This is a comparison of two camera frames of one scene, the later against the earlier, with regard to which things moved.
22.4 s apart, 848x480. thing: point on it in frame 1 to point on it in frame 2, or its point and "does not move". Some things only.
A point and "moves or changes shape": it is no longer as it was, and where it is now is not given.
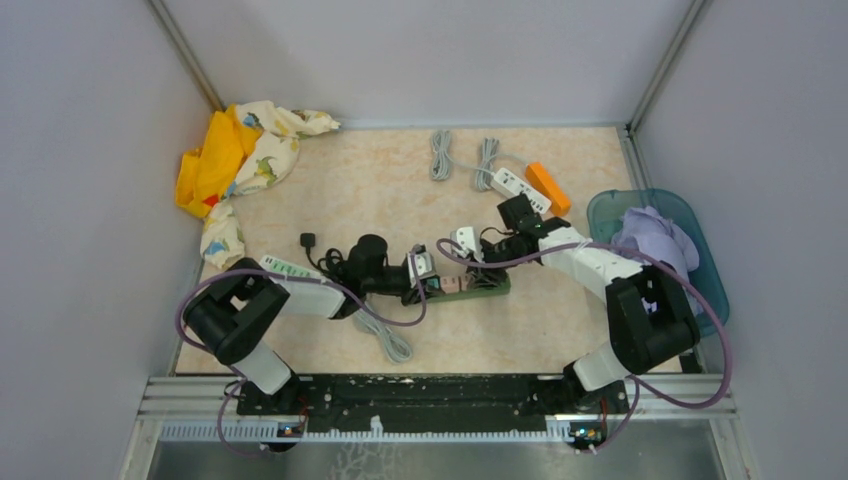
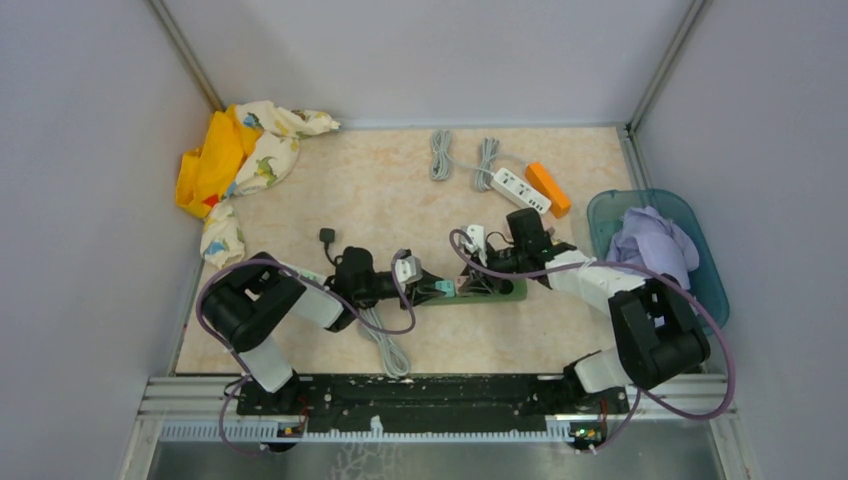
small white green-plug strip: x=275 y=265 does not move
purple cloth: x=644 y=228 does not move
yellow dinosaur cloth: x=249 y=147 does not move
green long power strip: x=482 y=285 moves or changes shape
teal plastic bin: x=606 y=208 does not move
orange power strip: x=560 y=203 does not move
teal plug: x=434 y=286 moves or changes shape
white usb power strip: x=513 y=185 does not move
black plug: x=308 y=240 to x=326 y=235
